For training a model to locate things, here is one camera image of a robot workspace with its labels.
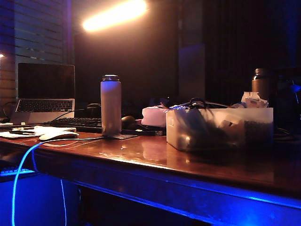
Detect bright lamp light bar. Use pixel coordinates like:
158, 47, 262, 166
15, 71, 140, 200
82, 0, 148, 32

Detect white tissue pack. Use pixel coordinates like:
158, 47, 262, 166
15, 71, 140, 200
141, 105, 168, 128

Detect white computer mouse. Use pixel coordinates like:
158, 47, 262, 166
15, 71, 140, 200
38, 131, 80, 142

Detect flat card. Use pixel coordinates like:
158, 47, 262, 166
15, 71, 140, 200
103, 133, 139, 140

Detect white paper bag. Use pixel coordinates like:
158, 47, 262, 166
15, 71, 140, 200
240, 91, 269, 109

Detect white paper sheets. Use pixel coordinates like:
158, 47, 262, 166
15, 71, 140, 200
0, 125, 77, 139

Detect black lanyard strap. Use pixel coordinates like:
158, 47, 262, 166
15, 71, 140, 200
121, 124, 166, 137

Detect black keyboard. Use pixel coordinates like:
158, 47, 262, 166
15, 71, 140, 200
39, 117, 103, 133

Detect dark round object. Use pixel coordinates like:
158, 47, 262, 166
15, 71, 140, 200
120, 115, 137, 129

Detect backlit keyboard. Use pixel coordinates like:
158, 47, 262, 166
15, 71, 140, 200
0, 166, 35, 178

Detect translucent plastic storage box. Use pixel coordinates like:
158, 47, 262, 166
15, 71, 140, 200
165, 107, 275, 152

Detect white insulated bottle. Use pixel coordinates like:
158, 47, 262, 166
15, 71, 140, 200
100, 74, 122, 137

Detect black cable bundle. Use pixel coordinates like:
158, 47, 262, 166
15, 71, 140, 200
161, 97, 227, 112

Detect window blind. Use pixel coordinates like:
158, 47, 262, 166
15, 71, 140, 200
0, 0, 71, 101

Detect silver laptop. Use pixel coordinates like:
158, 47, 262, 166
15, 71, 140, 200
10, 62, 76, 125

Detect long white cable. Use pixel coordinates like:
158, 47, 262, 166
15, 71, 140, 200
10, 135, 104, 226

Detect black pen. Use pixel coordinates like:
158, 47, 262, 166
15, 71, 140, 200
8, 130, 36, 136

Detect brown metal bottle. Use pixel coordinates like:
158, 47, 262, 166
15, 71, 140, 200
251, 68, 271, 101

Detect black laptop cable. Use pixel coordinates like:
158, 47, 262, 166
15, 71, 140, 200
50, 103, 102, 122

